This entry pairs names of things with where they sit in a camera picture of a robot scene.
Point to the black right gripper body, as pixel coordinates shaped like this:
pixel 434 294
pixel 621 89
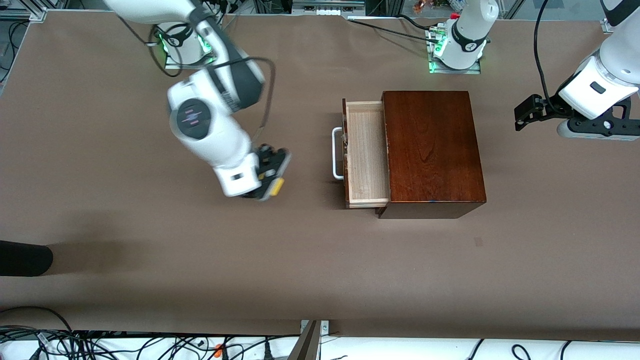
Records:
pixel 268 163

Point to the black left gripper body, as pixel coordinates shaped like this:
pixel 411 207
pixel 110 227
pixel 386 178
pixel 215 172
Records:
pixel 549 109

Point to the yellow cube block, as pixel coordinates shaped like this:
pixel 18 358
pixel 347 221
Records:
pixel 276 187

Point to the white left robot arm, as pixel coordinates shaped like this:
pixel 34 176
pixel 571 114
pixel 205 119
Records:
pixel 470 30

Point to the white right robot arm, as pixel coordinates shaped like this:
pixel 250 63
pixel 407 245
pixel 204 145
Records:
pixel 210 135

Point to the dark brown wooden box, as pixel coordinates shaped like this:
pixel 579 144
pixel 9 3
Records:
pixel 430 150

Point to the white power strip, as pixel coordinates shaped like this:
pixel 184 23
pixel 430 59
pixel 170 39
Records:
pixel 327 7

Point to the black rounded cylinder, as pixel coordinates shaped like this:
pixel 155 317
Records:
pixel 25 258

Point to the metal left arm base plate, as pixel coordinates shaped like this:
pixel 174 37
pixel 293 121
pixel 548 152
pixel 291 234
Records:
pixel 475 70

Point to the aluminium frame corner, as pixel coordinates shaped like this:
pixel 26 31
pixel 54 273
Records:
pixel 606 27
pixel 30 12

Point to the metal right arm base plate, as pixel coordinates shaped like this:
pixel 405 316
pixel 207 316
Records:
pixel 172 65

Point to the aluminium profile with bracket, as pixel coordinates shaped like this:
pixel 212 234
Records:
pixel 307 345

